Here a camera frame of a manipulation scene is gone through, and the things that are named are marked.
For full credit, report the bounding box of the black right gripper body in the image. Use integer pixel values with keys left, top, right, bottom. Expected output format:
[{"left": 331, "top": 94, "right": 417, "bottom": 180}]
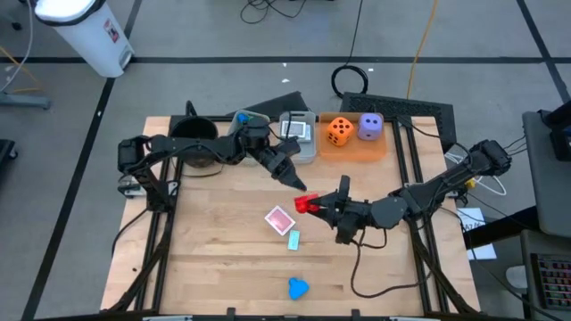
[{"left": 327, "top": 174, "right": 374, "bottom": 246}]

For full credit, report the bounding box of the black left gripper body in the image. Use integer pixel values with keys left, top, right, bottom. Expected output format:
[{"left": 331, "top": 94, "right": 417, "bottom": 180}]
[{"left": 240, "top": 116, "right": 302, "bottom": 179}]

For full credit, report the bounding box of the red toy block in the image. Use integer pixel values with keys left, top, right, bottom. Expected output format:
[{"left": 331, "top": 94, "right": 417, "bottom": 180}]
[{"left": 294, "top": 192, "right": 321, "bottom": 215}]

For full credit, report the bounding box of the grey white playing card box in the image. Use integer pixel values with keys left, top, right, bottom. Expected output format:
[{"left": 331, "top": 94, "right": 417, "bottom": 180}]
[{"left": 280, "top": 120, "right": 310, "bottom": 139}]

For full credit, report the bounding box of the blue white playing card box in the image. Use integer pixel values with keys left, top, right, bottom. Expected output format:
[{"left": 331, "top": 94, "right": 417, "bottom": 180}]
[{"left": 285, "top": 123, "right": 313, "bottom": 144}]

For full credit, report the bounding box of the orange foam die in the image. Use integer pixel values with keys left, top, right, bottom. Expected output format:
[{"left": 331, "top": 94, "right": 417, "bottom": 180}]
[{"left": 326, "top": 116, "right": 355, "bottom": 148}]

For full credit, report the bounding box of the light blue toy block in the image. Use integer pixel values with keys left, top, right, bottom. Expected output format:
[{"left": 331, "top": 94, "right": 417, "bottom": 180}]
[{"left": 287, "top": 276, "right": 310, "bottom": 301}]

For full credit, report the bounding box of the purple foam die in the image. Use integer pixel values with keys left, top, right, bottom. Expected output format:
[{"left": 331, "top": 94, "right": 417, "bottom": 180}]
[{"left": 357, "top": 112, "right": 385, "bottom": 143}]

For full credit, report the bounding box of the red patterned playing card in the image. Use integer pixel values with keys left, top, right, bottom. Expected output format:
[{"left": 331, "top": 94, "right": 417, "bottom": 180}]
[{"left": 263, "top": 205, "right": 297, "bottom": 237}]

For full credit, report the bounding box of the orange plastic tray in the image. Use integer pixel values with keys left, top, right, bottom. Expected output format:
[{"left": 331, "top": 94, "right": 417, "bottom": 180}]
[{"left": 317, "top": 111, "right": 389, "bottom": 164}]

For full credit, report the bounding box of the black pumpkin face bucket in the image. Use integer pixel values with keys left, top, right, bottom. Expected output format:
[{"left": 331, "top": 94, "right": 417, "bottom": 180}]
[{"left": 170, "top": 100, "right": 225, "bottom": 170}]

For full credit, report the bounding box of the black perforated panel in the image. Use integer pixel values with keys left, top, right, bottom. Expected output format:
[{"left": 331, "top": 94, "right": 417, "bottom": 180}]
[{"left": 339, "top": 91, "right": 458, "bottom": 151}]

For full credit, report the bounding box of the white paper sheet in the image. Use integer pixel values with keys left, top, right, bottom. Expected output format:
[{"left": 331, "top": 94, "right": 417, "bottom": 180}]
[{"left": 455, "top": 206, "right": 498, "bottom": 261}]

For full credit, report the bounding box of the black keyboard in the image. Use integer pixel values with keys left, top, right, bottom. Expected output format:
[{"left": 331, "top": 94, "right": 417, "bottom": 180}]
[{"left": 529, "top": 252, "right": 571, "bottom": 312}]

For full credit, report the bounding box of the black monitor stand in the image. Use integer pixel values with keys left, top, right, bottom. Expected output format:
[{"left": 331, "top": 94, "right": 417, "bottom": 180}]
[{"left": 538, "top": 99, "right": 571, "bottom": 162}]

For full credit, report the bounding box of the white trash can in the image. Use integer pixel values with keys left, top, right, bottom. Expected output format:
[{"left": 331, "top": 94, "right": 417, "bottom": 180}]
[{"left": 34, "top": 0, "right": 136, "bottom": 79}]

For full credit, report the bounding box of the grey stand base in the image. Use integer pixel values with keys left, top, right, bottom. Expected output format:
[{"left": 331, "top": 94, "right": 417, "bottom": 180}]
[{"left": 0, "top": 90, "right": 53, "bottom": 111}]

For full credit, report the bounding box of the black floor object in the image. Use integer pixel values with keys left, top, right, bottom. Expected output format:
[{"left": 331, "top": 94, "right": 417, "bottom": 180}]
[{"left": 0, "top": 138, "right": 20, "bottom": 173}]

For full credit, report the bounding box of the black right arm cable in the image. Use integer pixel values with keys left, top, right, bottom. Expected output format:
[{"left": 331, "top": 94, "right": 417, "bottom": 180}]
[{"left": 349, "top": 226, "right": 433, "bottom": 300}]

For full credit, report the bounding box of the black coiled cable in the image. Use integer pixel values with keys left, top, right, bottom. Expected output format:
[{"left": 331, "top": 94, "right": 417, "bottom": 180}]
[{"left": 329, "top": 0, "right": 370, "bottom": 100}]

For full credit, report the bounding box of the yellow hanging cable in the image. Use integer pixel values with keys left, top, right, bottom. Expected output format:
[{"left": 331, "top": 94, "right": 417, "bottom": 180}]
[{"left": 405, "top": 0, "right": 442, "bottom": 101}]

